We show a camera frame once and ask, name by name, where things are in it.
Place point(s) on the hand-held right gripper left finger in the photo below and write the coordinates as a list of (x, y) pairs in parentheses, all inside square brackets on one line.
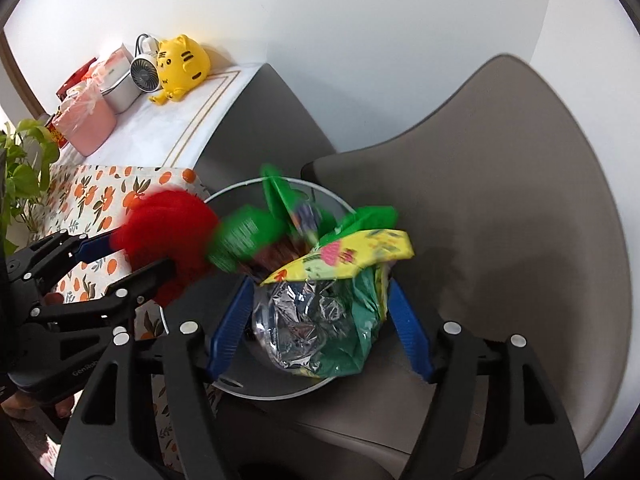
[(232, 330)]

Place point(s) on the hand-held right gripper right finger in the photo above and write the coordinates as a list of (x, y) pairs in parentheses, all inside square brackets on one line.
[(412, 335)]

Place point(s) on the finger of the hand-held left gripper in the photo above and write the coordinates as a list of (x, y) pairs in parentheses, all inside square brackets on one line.
[(145, 280), (95, 249)]

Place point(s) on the grey trash bin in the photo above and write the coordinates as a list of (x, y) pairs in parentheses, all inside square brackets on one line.
[(200, 305)]

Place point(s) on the red knit ball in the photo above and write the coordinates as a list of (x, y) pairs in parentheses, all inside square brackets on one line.
[(170, 230)]

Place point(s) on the green wrapper with white label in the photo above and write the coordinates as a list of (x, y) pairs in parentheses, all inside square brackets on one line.
[(245, 237)]

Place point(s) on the yellow green snack bag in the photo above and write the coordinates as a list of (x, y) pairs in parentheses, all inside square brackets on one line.
[(345, 255)]

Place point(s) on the small green snack wrapper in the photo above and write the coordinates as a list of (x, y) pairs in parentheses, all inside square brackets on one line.
[(280, 195)]

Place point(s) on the person's left hand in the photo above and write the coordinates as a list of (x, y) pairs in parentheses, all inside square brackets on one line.
[(20, 406)]

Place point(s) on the green potted plant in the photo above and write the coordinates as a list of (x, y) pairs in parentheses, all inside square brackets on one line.
[(25, 170)]

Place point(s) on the pink cylindrical container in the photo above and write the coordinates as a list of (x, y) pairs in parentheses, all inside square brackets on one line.
[(87, 125)]

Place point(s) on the white square container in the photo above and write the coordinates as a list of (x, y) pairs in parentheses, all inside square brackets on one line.
[(120, 87)]

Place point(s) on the red gift bag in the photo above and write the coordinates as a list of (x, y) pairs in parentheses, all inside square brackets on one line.
[(75, 77)]

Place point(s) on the taupe dining chair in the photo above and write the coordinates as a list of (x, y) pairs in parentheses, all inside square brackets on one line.
[(500, 185)]

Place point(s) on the small white desk fan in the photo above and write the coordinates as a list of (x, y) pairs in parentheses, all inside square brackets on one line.
[(144, 72)]

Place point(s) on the yellow tiger toy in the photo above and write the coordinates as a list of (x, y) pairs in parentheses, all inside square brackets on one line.
[(180, 67)]

